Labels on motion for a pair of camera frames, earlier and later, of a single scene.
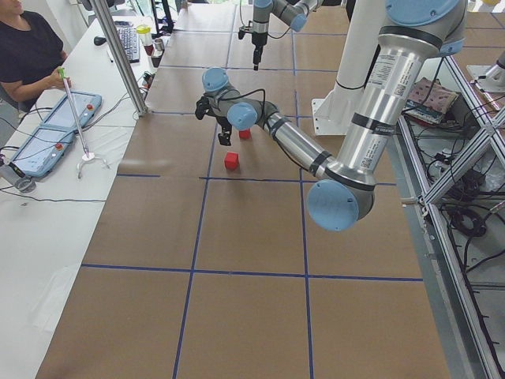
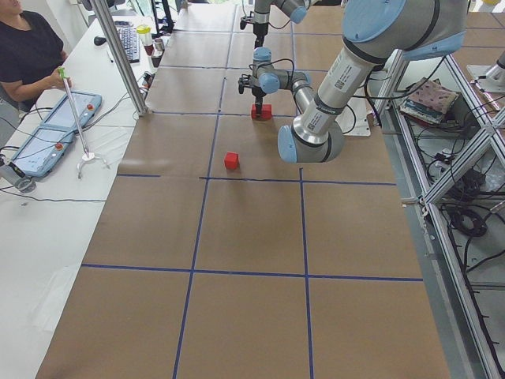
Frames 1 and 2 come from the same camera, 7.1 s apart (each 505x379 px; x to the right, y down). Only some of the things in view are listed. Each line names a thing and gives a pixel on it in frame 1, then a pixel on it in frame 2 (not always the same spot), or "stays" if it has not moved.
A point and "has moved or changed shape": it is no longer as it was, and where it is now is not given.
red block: (245, 134) has moved or changed shape
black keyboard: (130, 38) stays
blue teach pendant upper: (87, 106) stays
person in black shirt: (31, 53) stays
